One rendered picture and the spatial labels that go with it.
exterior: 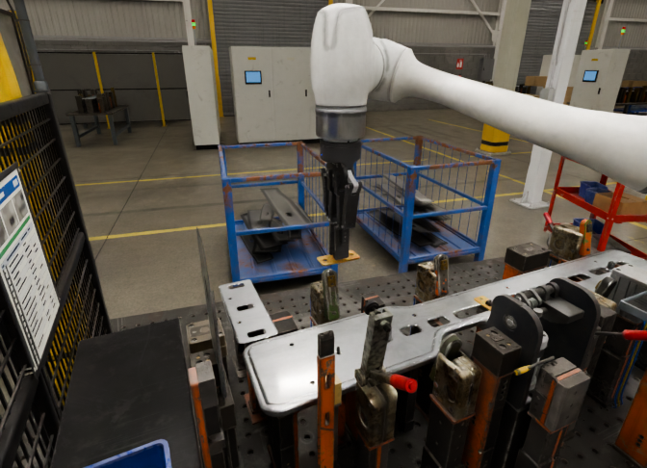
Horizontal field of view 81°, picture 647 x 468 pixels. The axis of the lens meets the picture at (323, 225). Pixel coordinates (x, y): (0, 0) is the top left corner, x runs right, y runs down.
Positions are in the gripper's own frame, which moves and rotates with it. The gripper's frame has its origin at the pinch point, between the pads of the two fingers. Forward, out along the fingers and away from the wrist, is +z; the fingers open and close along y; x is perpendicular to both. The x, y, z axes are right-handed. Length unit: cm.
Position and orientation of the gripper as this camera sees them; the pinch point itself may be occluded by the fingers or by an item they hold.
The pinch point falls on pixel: (339, 240)
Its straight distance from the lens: 76.8
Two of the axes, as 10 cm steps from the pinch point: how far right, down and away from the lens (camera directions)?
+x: -9.1, 1.6, -3.8
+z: 0.0, 9.2, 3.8
